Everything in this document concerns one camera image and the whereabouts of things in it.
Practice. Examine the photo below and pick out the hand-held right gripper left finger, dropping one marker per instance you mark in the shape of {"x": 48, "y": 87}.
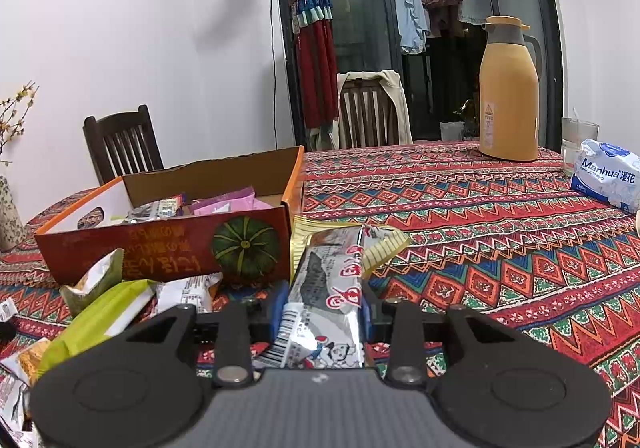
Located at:
{"x": 276, "y": 315}

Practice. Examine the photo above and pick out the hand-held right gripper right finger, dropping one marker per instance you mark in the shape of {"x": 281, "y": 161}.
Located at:
{"x": 370, "y": 324}

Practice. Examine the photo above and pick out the silver red-print snack packet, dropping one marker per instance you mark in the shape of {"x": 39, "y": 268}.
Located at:
{"x": 325, "y": 288}

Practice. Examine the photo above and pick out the pink snack packet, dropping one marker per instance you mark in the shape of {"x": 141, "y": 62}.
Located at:
{"x": 225, "y": 203}

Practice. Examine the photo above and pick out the orange cardboard box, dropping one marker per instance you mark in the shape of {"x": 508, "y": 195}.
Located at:
{"x": 150, "y": 248}

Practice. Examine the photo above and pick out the yellow striped snack packet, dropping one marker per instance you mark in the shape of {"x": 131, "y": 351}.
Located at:
{"x": 385, "y": 243}

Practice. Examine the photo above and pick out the white printed snack packet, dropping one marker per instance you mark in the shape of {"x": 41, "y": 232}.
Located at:
{"x": 190, "y": 288}

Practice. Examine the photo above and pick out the dark silver snack packet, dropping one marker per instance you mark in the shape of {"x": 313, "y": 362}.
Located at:
{"x": 155, "y": 208}

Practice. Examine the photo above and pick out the green snack packet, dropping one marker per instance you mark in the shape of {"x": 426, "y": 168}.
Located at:
{"x": 95, "y": 318}

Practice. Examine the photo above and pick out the white green-edged snack packet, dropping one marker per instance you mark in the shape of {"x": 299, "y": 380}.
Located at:
{"x": 95, "y": 278}

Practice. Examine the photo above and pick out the small clear container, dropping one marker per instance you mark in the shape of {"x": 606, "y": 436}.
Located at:
{"x": 451, "y": 131}

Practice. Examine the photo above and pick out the brown wooden chair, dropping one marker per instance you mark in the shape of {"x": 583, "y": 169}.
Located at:
{"x": 360, "y": 113}

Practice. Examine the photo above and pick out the red hanging decoration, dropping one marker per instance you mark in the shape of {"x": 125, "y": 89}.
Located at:
{"x": 315, "y": 78}

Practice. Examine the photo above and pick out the dark wooden chair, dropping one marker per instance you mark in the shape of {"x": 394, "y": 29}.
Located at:
{"x": 120, "y": 121}

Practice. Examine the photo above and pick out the orange snack packet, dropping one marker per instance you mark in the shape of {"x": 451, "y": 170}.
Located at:
{"x": 30, "y": 363}

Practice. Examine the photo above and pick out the yellow thermos jug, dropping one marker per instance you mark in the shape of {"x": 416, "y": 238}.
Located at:
{"x": 507, "y": 98}

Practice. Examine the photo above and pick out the small white snack packet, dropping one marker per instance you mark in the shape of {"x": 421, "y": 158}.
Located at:
{"x": 6, "y": 310}

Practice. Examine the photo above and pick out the white blue tissue pack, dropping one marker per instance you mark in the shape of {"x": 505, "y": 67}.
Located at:
{"x": 605, "y": 178}

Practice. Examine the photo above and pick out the clear drinking glass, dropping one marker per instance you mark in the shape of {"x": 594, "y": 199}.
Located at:
{"x": 575, "y": 138}

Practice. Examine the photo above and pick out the white silver snack packet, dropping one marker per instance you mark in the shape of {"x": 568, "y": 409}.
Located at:
{"x": 10, "y": 398}

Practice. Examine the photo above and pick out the patterned ceramic vase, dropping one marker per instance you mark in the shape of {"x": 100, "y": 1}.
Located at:
{"x": 10, "y": 218}

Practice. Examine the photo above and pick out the black framed glass door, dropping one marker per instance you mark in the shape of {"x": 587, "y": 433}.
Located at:
{"x": 360, "y": 3}

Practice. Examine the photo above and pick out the light blue hanging garment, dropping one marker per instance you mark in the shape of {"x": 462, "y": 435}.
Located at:
{"x": 407, "y": 3}

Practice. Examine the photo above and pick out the pale hanging garment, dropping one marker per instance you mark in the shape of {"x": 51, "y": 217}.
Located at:
{"x": 472, "y": 11}

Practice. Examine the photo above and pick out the yellow flower branch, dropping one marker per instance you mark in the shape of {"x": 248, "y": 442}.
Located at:
{"x": 22, "y": 98}

